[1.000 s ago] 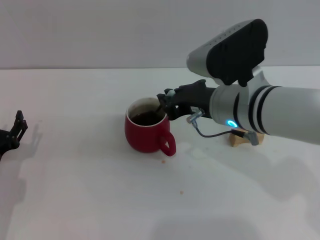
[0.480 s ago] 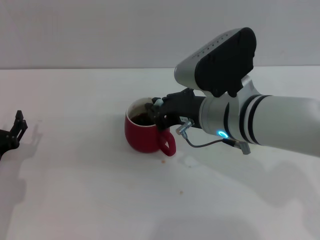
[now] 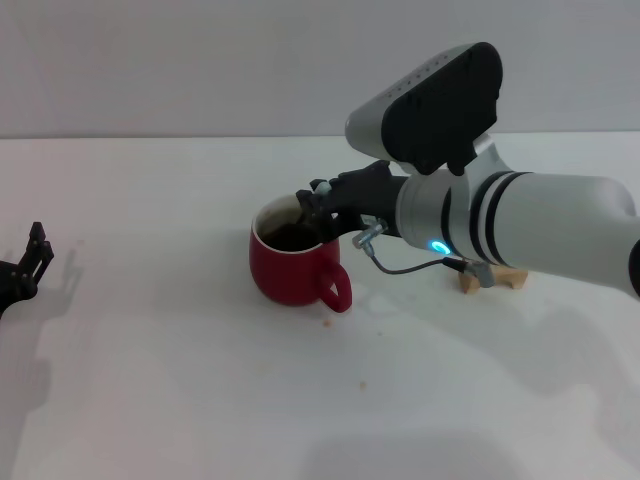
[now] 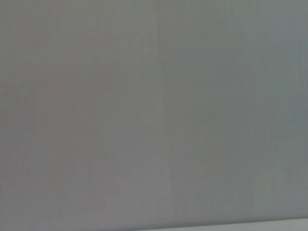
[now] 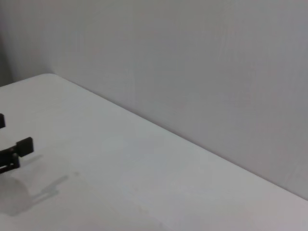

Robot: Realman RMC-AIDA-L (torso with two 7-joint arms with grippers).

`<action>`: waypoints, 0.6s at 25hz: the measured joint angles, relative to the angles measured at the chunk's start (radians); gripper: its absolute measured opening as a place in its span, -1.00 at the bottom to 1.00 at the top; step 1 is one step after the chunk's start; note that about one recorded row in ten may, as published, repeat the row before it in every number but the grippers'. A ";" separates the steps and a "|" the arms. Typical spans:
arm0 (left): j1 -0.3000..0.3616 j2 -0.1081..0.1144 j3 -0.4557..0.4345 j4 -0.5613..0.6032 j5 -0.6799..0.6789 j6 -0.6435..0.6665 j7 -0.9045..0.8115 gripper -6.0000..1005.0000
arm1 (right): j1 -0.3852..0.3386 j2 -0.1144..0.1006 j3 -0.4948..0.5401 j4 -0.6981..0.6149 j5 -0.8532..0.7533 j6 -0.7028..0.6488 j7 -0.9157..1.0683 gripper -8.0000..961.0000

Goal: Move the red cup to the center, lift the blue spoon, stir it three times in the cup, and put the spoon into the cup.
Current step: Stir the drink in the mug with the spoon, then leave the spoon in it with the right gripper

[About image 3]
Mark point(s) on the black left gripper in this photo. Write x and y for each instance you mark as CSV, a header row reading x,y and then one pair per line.
x,y
12,292

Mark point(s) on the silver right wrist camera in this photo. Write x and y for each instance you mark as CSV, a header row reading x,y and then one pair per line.
x,y
430,105

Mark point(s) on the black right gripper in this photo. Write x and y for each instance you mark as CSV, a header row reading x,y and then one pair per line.
x,y
370,195

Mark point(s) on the light wooden arch block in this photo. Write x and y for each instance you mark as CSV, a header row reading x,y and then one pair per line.
x,y
472,284

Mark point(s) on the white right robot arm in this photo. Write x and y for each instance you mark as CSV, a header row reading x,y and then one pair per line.
x,y
550,220

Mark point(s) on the red ceramic cup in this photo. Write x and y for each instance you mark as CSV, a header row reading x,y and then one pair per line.
x,y
290,275

